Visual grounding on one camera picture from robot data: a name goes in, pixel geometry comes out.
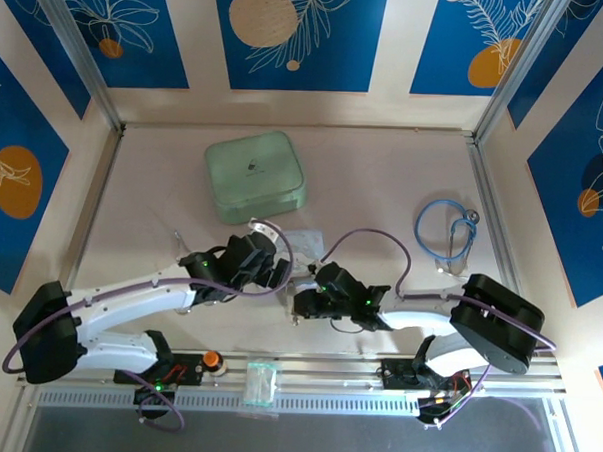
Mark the pastel cartoon dog box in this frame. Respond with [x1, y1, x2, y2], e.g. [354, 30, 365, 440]
[282, 227, 328, 268]

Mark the clear plastic zip bag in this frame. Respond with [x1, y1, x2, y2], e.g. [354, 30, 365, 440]
[236, 358, 283, 420]

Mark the mint green square case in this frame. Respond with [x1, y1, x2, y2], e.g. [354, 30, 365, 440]
[201, 127, 311, 230]

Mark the orange emergency stop button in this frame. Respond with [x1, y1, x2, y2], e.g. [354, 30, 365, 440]
[200, 350, 230, 377]

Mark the blue patterned mat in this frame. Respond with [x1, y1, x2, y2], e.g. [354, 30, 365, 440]
[520, 28, 603, 309]

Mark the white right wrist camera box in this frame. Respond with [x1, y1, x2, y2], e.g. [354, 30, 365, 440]
[291, 273, 320, 293]

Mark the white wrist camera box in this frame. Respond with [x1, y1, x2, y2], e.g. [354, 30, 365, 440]
[291, 273, 320, 293]
[245, 218, 286, 249]

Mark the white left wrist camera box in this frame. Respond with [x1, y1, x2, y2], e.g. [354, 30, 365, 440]
[245, 218, 286, 249]

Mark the aluminium front frame rail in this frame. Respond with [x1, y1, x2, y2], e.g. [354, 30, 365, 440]
[16, 341, 570, 410]

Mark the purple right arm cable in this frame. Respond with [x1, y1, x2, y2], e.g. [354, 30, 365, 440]
[315, 227, 562, 437]

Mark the grey slotted cable duct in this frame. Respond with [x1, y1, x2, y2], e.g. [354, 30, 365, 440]
[36, 380, 423, 423]

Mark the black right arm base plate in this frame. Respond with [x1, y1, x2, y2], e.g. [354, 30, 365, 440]
[379, 358, 475, 395]

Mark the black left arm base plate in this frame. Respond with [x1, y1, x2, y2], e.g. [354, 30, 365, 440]
[112, 348, 206, 389]

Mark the aluminium table back rail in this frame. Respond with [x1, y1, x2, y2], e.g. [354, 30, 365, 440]
[120, 117, 477, 145]

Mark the blue floral wall panel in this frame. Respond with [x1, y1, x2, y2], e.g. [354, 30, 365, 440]
[50, 0, 194, 93]
[0, 0, 96, 122]
[505, 0, 603, 134]
[409, 0, 549, 101]
[208, 0, 389, 98]
[0, 42, 75, 298]

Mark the aluminium frame corner post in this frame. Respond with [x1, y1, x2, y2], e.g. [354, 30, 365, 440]
[23, 0, 131, 132]
[472, 0, 576, 149]

